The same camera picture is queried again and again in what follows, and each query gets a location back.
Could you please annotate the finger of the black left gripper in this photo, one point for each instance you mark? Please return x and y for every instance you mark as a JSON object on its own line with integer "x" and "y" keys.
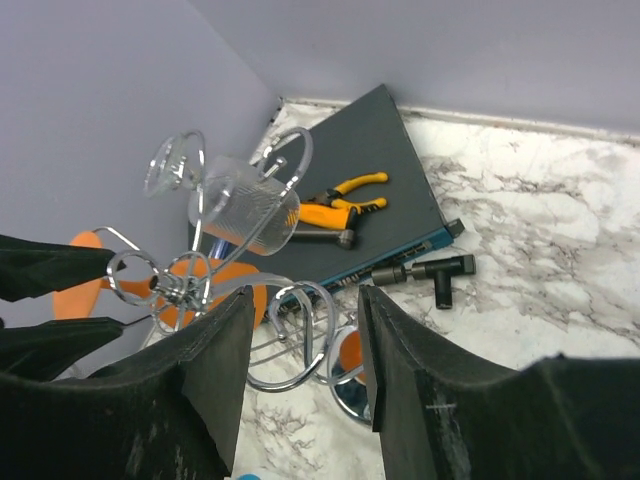
{"x": 44, "y": 351}
{"x": 32, "y": 269}

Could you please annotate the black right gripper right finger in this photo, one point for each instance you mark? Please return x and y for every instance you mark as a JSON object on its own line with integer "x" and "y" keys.
{"x": 442, "y": 412}

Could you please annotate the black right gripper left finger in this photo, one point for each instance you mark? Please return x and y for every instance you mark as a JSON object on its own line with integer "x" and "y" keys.
{"x": 169, "y": 411}

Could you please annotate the orange plastic goblet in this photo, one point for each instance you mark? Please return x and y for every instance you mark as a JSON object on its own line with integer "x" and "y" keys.
{"x": 174, "y": 295}

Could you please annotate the chrome wine glass rack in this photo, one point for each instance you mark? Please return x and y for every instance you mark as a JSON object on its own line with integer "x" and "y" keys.
{"x": 323, "y": 334}

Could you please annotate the clear patterned wine glass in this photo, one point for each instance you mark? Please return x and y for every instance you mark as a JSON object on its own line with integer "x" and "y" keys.
{"x": 231, "y": 199}

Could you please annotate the blue plastic goblet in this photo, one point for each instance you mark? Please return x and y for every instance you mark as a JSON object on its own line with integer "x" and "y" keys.
{"x": 248, "y": 476}

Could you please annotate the black pipe fitting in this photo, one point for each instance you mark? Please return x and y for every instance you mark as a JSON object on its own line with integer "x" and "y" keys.
{"x": 440, "y": 271}

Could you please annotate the yellow black crimping tool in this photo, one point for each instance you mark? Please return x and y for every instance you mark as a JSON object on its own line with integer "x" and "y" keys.
{"x": 341, "y": 216}

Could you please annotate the blue handled screwdriver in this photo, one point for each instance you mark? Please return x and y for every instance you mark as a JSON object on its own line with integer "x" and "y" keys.
{"x": 219, "y": 249}

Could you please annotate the yellow handled pliers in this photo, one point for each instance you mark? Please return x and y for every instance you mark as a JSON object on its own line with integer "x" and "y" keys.
{"x": 336, "y": 197}

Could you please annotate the dark blue network switch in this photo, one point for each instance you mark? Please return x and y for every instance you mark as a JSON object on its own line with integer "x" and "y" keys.
{"x": 367, "y": 136}

